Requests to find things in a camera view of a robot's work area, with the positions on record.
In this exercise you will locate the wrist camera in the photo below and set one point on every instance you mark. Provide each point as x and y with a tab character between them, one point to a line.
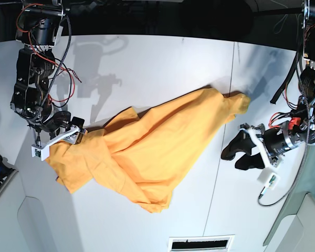
268	178
41	152

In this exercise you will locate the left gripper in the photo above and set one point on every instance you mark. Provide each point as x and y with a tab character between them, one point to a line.
277	140

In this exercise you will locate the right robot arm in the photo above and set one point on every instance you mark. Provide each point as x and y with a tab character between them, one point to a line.
39	26

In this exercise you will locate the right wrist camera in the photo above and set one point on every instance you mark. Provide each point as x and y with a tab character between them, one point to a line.
41	152

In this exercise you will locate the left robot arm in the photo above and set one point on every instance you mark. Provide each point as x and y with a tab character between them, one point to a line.
303	112

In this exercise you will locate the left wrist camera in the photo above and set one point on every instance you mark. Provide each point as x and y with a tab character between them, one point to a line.
268	178

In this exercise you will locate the orange t-shirt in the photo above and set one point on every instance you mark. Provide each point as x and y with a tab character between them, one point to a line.
144	158

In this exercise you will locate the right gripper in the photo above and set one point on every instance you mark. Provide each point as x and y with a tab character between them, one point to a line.
61	119

